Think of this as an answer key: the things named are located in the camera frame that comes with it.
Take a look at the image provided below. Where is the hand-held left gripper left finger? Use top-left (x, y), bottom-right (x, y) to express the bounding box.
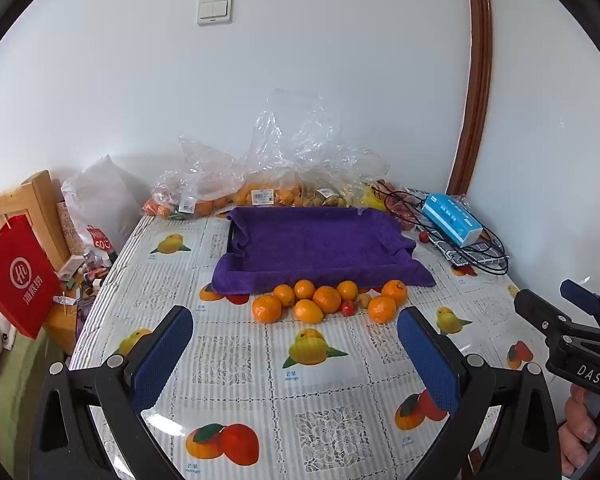
top-left (27, 305), bottom-right (195, 480)

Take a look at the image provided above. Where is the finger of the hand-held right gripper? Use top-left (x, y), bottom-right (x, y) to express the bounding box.
top-left (559, 279), bottom-right (600, 332)
top-left (513, 288), bottom-right (577, 343)

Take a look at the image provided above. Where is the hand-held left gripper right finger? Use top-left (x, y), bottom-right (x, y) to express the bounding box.
top-left (397, 306), bottom-right (563, 480)

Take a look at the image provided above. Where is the large orange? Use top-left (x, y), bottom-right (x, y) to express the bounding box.
top-left (252, 295), bottom-right (283, 324)
top-left (367, 295), bottom-right (398, 324)
top-left (312, 285), bottom-right (342, 313)
top-left (293, 299), bottom-right (325, 324)
top-left (381, 279), bottom-right (409, 307)

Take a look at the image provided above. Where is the black tray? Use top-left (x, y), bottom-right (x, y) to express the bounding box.
top-left (226, 219), bottom-right (242, 262)

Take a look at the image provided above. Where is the bag of red fruits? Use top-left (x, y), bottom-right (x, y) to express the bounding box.
top-left (377, 180), bottom-right (423, 232)

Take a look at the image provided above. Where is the person's right hand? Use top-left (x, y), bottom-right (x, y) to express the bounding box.
top-left (559, 384), bottom-right (600, 480)

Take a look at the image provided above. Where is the pile of small packets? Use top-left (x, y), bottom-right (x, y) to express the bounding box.
top-left (52, 247), bottom-right (118, 311)

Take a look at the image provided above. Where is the blue tissue pack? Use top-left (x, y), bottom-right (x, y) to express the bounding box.
top-left (421, 192), bottom-right (484, 248)

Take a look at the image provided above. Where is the patterned gift bag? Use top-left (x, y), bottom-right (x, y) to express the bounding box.
top-left (56, 201), bottom-right (88, 256)

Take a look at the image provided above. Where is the purple towel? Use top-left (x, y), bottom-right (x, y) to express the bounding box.
top-left (211, 206), bottom-right (437, 297)

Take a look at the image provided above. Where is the red paper bag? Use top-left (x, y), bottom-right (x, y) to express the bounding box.
top-left (0, 214), bottom-right (61, 339)

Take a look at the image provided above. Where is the yellow snack packet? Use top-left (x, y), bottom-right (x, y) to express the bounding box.
top-left (352, 182), bottom-right (388, 211)

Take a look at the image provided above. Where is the clear bag of tangerines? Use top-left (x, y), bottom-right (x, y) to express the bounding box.
top-left (142, 135), bottom-right (246, 222)

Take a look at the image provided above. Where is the clear bag of brown longans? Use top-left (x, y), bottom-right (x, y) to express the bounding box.
top-left (300, 145), bottom-right (391, 208)

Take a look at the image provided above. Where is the wooden chair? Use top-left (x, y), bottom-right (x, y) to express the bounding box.
top-left (0, 170), bottom-right (81, 356)

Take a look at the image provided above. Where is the clear bag of kumquats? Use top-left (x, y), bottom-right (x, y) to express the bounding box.
top-left (230, 89), bottom-right (341, 207)

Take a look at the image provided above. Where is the black cable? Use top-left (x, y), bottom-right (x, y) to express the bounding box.
top-left (370, 182), bottom-right (511, 277)

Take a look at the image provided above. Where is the brown wooden door frame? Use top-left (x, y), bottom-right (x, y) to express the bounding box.
top-left (447, 0), bottom-right (494, 196)

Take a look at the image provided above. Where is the white light switch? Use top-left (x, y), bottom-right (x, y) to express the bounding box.
top-left (196, 0), bottom-right (234, 26)

